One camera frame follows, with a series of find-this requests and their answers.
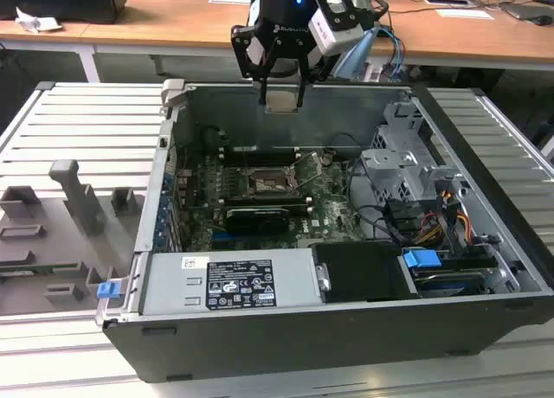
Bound grey case latch handle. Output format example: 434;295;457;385
160;78;187;109

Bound grey parts rack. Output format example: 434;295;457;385
0;158;146;317

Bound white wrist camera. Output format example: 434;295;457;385
309;0;364;56

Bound green motherboard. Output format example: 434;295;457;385
172;151;369;250

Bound crumpled white paper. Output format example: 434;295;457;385
15;6;64;35

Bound hard disk in blue carrier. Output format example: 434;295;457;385
401;248;499;299

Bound black RAM stick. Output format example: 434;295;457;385
222;145;302;168
227;192;315;209

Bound coloured wire bundle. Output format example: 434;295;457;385
413;189;477;248

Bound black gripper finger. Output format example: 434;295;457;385
230;23;279;106
293;37;338;111

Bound black open PC case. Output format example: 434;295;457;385
93;78;554;384

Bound blue cable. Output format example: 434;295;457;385
379;25;408;84

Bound black graphics card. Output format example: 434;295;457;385
224;205;291;237

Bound grey power supply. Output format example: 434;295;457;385
140;248;325;317

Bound CPU socket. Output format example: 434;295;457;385
244;166;302;198

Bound metal disk bay cage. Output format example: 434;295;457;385
358;101;468;209

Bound wooden desk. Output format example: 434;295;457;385
0;0;554;73

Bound CPU with silver top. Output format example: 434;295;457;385
265;93;300;114

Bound grey laptop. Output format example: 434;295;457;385
501;2;554;22

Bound black computer tower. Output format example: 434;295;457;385
0;0;127;26

